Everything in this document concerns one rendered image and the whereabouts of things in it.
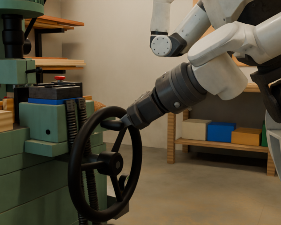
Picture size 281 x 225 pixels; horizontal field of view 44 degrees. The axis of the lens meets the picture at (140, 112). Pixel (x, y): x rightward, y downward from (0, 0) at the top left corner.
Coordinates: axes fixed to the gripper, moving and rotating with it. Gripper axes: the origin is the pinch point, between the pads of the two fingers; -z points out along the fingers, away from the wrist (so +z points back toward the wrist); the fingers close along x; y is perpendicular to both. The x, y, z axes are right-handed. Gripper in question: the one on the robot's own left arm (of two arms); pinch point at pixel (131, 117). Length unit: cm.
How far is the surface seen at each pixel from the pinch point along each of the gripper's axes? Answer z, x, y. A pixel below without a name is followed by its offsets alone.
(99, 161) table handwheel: -12.0, -3.9, -4.7
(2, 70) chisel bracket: -31.9, 7.7, 29.5
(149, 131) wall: -192, 312, -71
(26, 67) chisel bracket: -26.1, 10.6, 26.3
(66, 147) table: -17.6, -4.3, 2.4
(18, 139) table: -24.7, -8.5, 10.7
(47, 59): -214, 255, 72
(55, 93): -12.1, -2.1, 14.5
